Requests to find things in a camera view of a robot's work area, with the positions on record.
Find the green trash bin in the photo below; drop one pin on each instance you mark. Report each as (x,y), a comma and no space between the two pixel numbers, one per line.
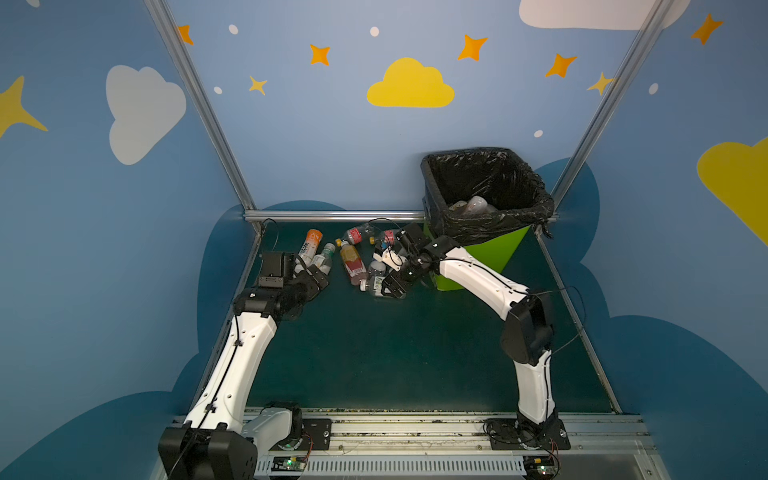
(495,254)

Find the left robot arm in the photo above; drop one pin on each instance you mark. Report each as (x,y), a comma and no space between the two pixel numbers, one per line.
(234,372)

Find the orange cap white bottle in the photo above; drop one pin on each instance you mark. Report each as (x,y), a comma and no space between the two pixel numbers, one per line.
(310,246)

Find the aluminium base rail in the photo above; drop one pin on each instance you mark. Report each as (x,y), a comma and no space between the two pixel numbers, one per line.
(349,444)

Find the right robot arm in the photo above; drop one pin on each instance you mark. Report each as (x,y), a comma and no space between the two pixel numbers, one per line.
(528,332)

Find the aluminium frame back bar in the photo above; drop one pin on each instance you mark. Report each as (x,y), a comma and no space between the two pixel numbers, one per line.
(334,216)

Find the black bin liner bag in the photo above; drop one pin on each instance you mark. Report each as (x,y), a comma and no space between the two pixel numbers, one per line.
(499,176)

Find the dark red juice bottle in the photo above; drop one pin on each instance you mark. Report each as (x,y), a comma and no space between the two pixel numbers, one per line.
(353,263)

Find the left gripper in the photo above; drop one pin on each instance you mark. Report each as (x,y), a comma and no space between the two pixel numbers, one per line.
(309,282)

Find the clear bottle yellow cap red label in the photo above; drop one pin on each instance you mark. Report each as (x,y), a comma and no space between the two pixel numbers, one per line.
(357,234)

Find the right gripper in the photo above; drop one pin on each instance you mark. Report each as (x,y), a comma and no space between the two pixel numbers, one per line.
(398,280)

